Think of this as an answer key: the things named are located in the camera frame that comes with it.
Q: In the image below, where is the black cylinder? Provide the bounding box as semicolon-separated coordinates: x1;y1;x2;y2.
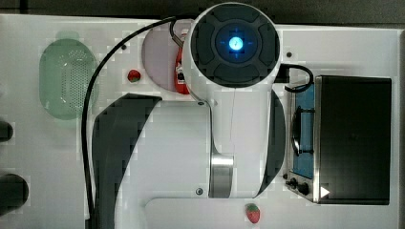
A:
0;121;13;142
0;174;29;216

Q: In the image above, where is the black cylinder upper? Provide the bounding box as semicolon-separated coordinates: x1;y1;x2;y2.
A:
0;121;13;142

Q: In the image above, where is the black toaster oven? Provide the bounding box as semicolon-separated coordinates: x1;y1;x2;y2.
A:
285;75;392;205

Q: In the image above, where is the green perforated colander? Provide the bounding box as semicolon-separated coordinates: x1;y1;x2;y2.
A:
39;31;97;126

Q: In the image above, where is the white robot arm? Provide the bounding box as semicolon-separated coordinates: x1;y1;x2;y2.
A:
92;3;285;229

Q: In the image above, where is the lilac oval plate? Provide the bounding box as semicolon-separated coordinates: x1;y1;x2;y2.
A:
141;24;179;93

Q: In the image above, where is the small red strawberry toy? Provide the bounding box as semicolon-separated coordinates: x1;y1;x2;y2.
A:
127;70;141;83

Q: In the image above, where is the black cylinder lower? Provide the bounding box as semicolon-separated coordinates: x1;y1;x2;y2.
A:
0;174;29;216

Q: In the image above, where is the red ketchup bottle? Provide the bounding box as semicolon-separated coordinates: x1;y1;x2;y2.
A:
174;48;189;94

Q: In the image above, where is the large red strawberry toy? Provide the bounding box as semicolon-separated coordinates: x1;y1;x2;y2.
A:
245;203;261;224

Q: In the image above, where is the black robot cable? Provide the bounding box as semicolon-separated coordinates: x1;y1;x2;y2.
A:
80;16;177;220

